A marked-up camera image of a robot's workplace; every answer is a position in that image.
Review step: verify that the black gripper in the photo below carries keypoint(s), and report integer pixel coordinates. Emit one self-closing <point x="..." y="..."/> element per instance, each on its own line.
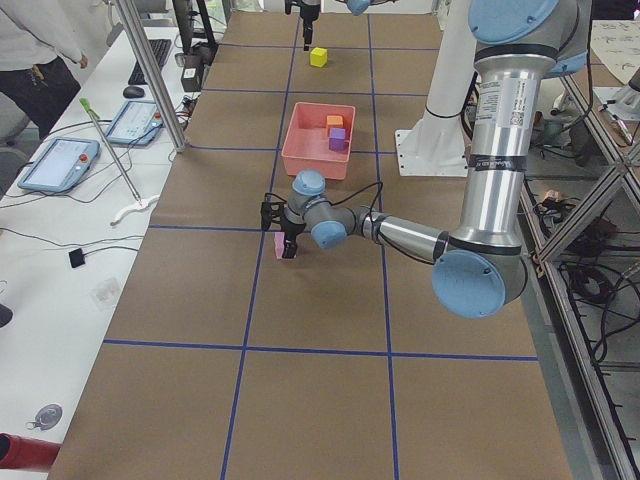
<point x="292" y="230"/>
<point x="307" y="12"/>

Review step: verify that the pink foam block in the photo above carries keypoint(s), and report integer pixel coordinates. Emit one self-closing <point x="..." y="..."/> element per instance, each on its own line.
<point x="278" y="242"/>

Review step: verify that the yellow foam block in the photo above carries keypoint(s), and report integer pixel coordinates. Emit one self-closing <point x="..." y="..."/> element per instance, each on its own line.
<point x="318" y="57"/>

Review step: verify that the orange foam block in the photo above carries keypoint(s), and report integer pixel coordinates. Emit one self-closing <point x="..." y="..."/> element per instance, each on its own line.
<point x="333" y="121"/>

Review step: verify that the purple foam block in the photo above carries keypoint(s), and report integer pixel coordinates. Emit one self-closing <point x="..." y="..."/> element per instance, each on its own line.
<point x="337" y="139"/>

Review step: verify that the pink plastic bin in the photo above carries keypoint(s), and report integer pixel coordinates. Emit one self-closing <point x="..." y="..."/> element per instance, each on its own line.
<point x="306" y="142"/>

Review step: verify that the black cardboard box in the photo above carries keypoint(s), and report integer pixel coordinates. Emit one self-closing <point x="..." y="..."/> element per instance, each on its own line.
<point x="194" y="65"/>

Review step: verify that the black computer mouse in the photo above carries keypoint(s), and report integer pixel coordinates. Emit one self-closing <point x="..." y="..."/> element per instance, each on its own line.
<point x="133" y="92"/>

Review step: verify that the far teach pendant tablet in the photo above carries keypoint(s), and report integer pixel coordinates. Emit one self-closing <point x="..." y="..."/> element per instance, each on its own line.
<point x="136" y="124"/>

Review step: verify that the teach pendant tablet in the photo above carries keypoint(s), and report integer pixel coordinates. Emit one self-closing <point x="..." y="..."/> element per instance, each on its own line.
<point x="61" y="165"/>
<point x="136" y="124"/>

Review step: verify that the small black square pad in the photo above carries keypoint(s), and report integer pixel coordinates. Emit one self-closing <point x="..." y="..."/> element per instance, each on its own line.
<point x="76" y="258"/>

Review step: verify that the long metal grabber stick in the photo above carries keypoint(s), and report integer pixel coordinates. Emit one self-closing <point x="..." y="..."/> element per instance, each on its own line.
<point x="140" y="204"/>

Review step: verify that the near teach pendant tablet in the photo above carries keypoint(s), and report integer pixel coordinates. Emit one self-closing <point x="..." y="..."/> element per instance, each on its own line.
<point x="61" y="165"/>

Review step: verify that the person in grey hoodie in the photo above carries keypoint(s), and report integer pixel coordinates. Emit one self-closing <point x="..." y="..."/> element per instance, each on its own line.
<point x="36" y="42"/>

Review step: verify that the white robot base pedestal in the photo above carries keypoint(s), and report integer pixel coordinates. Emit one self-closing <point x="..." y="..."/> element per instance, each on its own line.
<point x="435" y="146"/>

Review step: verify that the aluminium frame post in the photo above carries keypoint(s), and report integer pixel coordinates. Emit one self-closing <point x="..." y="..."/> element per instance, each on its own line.
<point x="143" y="53"/>

